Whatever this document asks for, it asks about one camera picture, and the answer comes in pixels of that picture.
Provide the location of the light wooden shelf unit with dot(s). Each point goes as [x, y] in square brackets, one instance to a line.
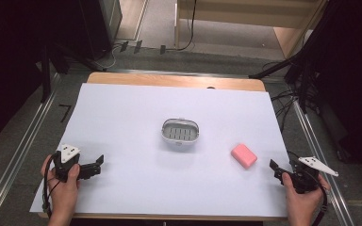
[248, 12]

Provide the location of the wooden table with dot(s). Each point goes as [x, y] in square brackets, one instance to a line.
[169, 80]

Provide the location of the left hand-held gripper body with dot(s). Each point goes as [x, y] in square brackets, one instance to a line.
[66, 163]

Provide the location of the pink soap bar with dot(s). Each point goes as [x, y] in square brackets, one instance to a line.
[244, 156]

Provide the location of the black metal stand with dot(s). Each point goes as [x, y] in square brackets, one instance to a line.
[45, 78]

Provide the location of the person's left hand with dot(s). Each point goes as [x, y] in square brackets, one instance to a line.
[63, 191]

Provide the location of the metal floor rail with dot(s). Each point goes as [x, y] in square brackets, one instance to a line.
[15, 157]
[322, 163]

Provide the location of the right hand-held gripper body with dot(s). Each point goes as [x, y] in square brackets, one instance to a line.
[308, 175]

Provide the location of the white paper sheet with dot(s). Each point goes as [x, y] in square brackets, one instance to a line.
[157, 175]

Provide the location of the person's right hand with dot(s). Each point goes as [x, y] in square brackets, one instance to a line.
[303, 204]

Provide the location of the metal soap dish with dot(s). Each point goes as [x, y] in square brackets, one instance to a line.
[180, 132]

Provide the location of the black tripod stand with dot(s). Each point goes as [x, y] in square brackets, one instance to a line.
[295, 66]

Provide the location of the black cabinet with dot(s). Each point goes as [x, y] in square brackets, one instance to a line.
[102, 25]

